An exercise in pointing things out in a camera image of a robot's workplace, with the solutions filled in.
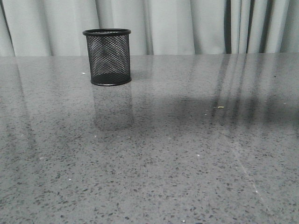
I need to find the black mesh pen bucket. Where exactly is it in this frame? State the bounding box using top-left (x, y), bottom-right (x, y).
top-left (83, 28), bottom-right (131, 86)

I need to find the grey pleated curtain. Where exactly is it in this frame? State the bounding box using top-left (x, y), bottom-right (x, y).
top-left (0, 0), bottom-right (299, 56)

